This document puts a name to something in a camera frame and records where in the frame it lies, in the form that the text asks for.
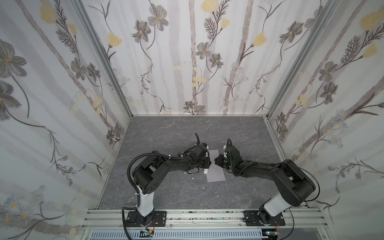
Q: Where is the grey paper envelope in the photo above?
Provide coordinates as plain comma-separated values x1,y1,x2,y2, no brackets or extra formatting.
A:
206,150,226,183

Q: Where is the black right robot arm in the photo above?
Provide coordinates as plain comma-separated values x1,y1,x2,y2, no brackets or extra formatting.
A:
215,146,316,220

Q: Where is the black corrugated cable conduit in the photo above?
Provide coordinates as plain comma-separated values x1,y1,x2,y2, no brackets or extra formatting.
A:
121,152,184,240

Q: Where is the white slotted cable duct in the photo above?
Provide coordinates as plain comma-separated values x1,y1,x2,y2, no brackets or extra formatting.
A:
89,229,268,240

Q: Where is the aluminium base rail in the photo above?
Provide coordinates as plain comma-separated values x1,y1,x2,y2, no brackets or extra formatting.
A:
81,208,330,231

